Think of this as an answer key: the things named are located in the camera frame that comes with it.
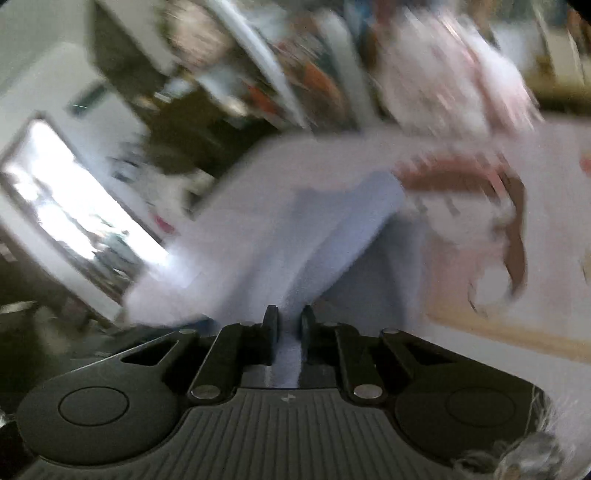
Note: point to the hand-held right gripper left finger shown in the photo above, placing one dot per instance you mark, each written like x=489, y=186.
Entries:
x=271, y=334

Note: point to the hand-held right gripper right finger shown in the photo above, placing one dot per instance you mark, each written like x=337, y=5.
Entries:
x=307, y=334

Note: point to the grey-blue sweatshirt with orange print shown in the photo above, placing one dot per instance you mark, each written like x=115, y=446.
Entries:
x=286, y=230

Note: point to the bright window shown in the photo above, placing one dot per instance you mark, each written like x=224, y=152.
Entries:
x=69, y=207

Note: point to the grey fluffy cloth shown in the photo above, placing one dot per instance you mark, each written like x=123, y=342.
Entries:
x=521, y=452

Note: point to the white plush toy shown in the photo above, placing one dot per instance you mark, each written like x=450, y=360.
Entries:
x=438, y=69

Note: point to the white shelf post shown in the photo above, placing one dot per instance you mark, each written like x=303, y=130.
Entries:
x=344, y=69

